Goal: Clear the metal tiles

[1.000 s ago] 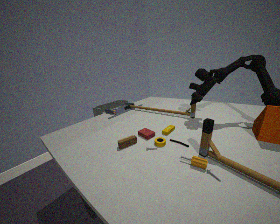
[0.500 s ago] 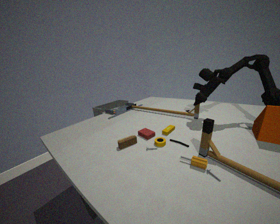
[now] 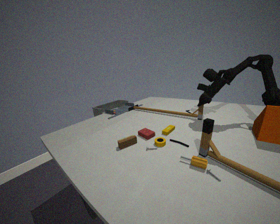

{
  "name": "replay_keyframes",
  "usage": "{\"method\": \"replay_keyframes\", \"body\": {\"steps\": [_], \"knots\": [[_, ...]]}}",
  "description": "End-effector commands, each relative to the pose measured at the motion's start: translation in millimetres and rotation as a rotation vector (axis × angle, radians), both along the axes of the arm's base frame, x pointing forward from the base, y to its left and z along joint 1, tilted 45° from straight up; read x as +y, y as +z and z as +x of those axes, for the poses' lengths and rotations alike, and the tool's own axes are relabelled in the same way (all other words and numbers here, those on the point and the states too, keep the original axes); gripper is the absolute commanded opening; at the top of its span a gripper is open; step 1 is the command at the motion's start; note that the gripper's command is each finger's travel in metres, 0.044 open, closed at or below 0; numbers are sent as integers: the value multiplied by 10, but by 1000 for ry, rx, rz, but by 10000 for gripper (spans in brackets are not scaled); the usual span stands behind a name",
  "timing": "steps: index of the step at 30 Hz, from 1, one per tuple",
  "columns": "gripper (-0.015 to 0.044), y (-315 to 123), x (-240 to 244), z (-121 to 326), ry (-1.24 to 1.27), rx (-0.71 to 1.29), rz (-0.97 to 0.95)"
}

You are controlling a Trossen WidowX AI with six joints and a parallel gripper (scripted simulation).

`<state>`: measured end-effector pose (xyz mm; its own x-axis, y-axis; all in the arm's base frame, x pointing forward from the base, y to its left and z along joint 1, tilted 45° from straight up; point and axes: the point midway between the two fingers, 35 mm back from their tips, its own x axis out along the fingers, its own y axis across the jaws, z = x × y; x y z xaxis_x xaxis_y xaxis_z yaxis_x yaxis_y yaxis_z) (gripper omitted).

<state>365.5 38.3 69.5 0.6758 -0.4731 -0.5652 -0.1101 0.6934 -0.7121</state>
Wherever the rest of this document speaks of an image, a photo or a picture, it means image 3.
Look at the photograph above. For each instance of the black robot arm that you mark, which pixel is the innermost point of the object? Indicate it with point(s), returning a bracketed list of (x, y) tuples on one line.
[(272, 94)]

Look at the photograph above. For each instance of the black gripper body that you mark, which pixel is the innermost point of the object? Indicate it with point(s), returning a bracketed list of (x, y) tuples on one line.
[(210, 93)]

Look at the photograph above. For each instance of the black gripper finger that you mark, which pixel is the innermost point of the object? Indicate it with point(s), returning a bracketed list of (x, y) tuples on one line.
[(202, 102)]

